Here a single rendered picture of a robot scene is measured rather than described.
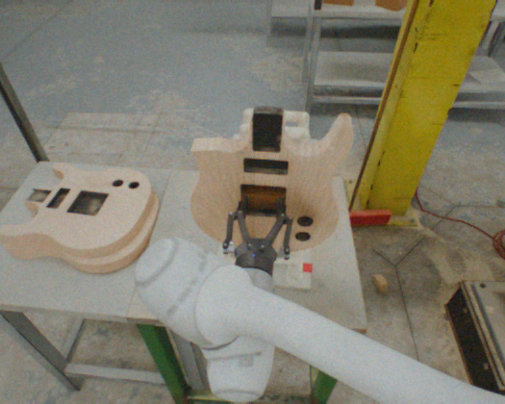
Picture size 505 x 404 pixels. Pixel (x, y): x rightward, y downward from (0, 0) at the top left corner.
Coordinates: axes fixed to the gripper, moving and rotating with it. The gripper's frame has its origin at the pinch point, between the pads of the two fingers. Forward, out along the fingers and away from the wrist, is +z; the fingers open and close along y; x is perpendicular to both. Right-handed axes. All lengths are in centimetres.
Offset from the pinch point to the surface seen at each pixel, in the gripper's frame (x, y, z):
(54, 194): -23, -68, 18
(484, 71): -88, 168, 269
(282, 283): -27.6, 6.1, -2.8
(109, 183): -22, -53, 25
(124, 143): -120, -127, 172
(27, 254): -29, -70, -1
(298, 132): -0.8, 7.2, 29.5
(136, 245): -27.2, -37.4, 4.7
